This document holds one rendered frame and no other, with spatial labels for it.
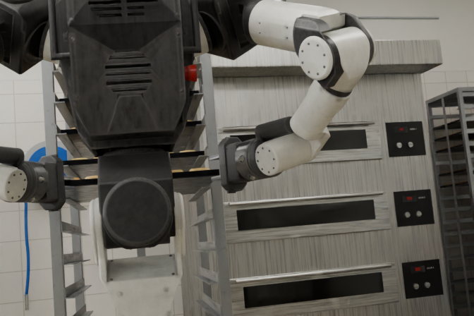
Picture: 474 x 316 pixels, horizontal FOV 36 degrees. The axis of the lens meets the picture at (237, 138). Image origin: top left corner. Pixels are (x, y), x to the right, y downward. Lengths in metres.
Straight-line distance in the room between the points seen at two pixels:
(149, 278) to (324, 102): 0.47
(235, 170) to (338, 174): 2.97
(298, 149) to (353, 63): 0.24
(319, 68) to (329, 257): 3.23
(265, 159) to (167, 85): 0.27
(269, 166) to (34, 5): 0.54
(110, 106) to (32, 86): 3.94
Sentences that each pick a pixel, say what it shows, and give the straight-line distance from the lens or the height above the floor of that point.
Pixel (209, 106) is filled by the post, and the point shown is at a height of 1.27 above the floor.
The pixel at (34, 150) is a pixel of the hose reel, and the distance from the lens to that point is 5.01.
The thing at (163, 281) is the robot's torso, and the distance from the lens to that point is 1.42.
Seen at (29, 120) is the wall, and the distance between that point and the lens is 5.17.
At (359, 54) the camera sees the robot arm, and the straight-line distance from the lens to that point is 1.30.
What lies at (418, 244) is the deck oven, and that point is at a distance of 4.71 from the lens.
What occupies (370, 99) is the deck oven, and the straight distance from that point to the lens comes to 4.68.
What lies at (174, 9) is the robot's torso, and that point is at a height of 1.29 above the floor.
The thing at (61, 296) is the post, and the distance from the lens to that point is 2.05.
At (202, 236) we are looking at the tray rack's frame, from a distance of 2.66.
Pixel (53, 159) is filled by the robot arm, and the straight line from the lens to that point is 1.65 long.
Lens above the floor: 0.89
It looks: 8 degrees up
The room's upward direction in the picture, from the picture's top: 5 degrees counter-clockwise
